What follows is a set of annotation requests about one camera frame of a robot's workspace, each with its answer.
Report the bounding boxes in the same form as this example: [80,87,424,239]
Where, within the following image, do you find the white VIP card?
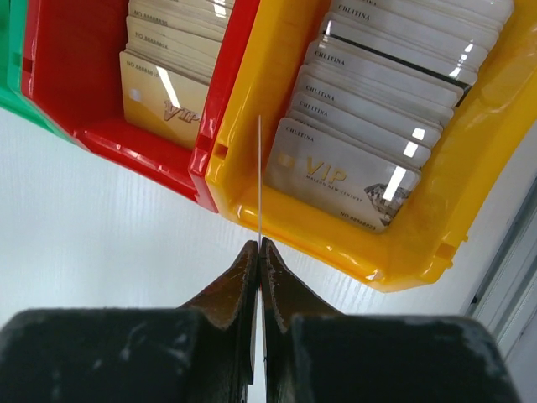
[257,115,263,251]

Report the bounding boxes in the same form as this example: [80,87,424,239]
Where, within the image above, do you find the white cards in yellow bin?
[264,1,514,233]

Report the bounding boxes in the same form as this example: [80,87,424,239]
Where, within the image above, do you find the aluminium frame rail right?
[466,183,536,358]

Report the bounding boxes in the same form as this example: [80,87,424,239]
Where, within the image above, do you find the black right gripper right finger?
[259,239,519,402]

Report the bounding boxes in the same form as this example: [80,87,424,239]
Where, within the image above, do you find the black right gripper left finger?
[1,241,258,402]

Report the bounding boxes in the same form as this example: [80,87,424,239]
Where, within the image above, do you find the gold card in red bin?
[119,1,235,149]

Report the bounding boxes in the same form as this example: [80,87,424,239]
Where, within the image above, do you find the yellow storage bin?
[205,1,536,291]

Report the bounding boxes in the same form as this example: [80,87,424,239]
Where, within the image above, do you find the red storage bin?
[21,0,261,214]

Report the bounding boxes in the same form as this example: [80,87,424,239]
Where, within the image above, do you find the green storage bin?
[1,1,74,144]

